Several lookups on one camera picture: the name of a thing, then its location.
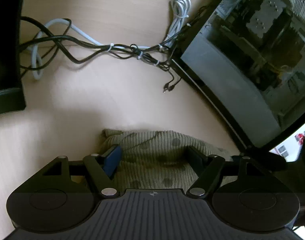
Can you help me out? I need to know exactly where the brown polka dot garment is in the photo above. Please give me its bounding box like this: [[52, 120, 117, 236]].
[[99, 129, 232, 192]]

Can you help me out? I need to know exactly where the black curved monitor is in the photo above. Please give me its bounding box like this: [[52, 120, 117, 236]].
[[0, 0, 26, 114]]

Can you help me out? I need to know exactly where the white power cable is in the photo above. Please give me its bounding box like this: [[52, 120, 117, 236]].
[[162, 0, 198, 48]]

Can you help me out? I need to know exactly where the grey looped cable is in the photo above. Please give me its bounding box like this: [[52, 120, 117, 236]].
[[29, 18, 153, 81]]

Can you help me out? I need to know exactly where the black cable bundle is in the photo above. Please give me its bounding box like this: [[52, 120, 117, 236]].
[[18, 4, 209, 94]]

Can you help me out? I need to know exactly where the white glass computer case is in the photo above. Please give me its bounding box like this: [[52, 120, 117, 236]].
[[173, 0, 305, 150]]

